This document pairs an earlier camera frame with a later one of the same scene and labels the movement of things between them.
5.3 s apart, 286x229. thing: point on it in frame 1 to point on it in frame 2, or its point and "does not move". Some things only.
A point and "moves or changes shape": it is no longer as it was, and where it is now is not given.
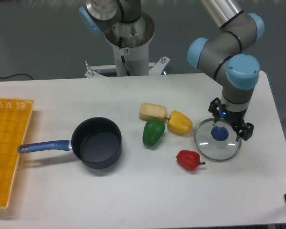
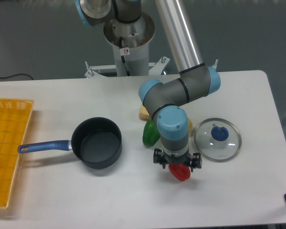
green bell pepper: x=153 y=130 does not move
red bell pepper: x=189 y=160 moves or changes shape
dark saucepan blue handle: x=97 y=141 does not move
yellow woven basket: x=9 y=119 does not move
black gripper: x=246 y=129 to x=196 y=162
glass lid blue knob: x=216 y=141 does not move
